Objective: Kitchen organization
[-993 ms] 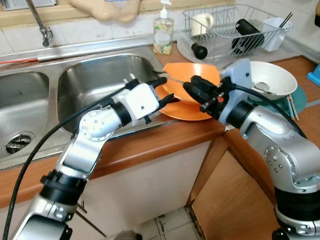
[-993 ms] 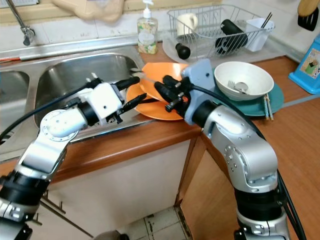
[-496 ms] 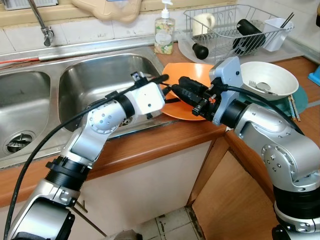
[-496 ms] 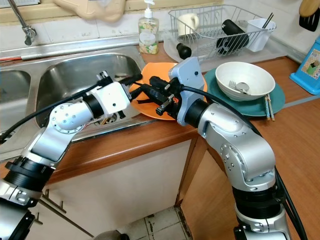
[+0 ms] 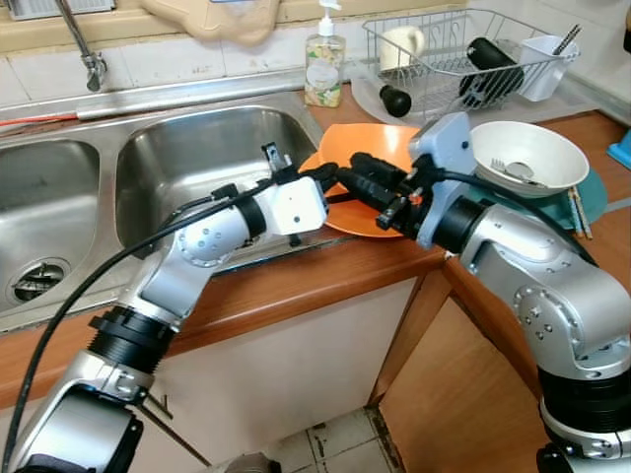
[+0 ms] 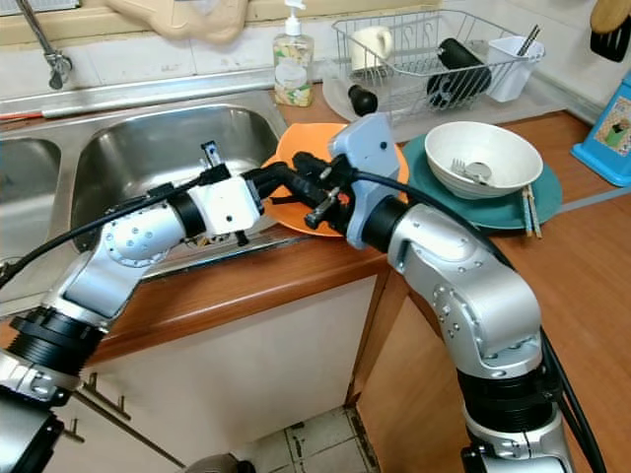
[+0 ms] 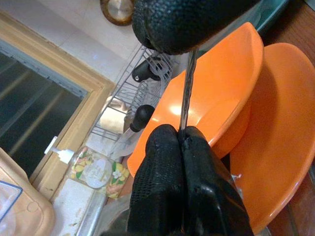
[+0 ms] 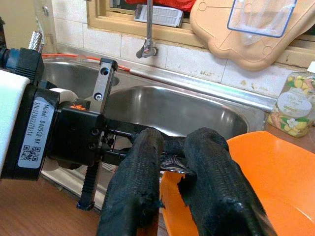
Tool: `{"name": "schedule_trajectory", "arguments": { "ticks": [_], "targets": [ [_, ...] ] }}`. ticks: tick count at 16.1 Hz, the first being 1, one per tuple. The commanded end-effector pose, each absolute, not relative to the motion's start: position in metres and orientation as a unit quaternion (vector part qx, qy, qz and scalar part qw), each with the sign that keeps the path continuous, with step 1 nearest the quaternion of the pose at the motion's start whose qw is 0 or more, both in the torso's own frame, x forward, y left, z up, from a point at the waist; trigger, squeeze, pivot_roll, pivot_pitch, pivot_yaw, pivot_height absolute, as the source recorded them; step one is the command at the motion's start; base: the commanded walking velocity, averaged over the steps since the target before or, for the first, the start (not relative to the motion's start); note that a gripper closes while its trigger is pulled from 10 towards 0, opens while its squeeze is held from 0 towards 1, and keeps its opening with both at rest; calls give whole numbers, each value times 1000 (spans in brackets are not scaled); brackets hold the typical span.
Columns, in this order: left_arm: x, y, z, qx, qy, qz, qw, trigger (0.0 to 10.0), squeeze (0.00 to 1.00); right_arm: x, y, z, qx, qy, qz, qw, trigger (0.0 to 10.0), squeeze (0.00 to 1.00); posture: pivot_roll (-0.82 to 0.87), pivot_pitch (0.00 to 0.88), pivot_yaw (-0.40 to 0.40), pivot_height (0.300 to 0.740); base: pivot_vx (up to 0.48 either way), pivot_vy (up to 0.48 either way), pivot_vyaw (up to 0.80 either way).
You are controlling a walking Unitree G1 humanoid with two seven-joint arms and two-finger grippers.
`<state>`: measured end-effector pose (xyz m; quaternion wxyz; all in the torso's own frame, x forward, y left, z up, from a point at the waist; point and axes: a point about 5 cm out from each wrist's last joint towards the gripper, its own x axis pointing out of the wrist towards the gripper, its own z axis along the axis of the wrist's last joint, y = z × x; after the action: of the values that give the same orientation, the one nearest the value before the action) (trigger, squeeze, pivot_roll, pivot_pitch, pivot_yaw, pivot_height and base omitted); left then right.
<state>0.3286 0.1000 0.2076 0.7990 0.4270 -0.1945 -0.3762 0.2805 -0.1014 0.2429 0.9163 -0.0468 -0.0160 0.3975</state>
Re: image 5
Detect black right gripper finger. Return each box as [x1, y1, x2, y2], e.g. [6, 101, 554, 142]
[349, 152, 409, 186]
[334, 168, 397, 215]

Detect orange plate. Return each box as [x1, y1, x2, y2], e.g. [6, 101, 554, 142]
[298, 122, 475, 240]

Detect white drain tray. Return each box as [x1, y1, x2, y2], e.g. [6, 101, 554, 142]
[350, 69, 593, 127]

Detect black round stopper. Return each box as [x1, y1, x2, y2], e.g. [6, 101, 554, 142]
[379, 83, 413, 118]

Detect stainless steel double sink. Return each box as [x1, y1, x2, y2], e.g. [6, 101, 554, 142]
[0, 94, 328, 336]

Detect clear soap pump bottle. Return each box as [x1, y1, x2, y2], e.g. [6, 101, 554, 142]
[302, 0, 349, 108]

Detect metal fork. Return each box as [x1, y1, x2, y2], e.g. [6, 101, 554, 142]
[489, 157, 549, 189]

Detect cream mug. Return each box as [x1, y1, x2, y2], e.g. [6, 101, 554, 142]
[379, 26, 428, 73]

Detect white bowl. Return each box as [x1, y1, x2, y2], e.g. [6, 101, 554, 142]
[470, 120, 592, 199]

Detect tan cloth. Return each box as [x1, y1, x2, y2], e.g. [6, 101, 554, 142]
[137, 0, 283, 46]

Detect black tumbler bottle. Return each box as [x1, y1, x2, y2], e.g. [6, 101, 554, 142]
[457, 36, 525, 108]

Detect teal plate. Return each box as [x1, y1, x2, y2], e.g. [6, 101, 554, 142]
[473, 163, 608, 232]

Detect white cabinet door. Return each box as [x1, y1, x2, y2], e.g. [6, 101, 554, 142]
[128, 274, 427, 473]

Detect white utensil holder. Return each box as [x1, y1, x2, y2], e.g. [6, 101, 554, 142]
[519, 34, 576, 103]

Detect metal faucet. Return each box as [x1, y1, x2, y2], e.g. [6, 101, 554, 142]
[53, 0, 110, 94]

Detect blue box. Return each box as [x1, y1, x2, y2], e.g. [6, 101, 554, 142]
[607, 127, 631, 169]

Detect metal chopsticks in holder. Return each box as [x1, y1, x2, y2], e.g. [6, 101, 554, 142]
[554, 24, 583, 56]

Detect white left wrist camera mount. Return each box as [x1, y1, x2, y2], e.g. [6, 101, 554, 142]
[257, 174, 330, 238]

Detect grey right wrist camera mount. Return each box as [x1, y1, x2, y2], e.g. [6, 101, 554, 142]
[406, 110, 475, 190]

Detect wire dish rack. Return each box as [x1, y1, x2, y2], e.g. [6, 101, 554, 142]
[359, 7, 584, 111]

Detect orange hose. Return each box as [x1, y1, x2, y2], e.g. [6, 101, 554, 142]
[0, 110, 82, 128]

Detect metal cabinet handle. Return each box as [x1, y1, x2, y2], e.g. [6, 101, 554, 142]
[144, 388, 214, 470]

